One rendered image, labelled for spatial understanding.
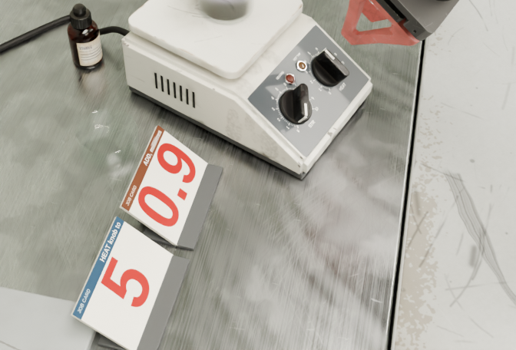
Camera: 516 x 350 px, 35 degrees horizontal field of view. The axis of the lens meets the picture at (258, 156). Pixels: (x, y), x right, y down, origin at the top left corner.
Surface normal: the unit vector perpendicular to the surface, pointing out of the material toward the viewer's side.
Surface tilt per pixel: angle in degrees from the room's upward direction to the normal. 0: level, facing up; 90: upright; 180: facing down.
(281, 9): 0
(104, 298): 40
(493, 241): 0
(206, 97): 90
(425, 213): 0
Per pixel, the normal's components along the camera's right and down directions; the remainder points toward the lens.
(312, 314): 0.04, -0.64
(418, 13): 0.46, -0.32
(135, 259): 0.65, -0.35
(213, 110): -0.54, 0.63
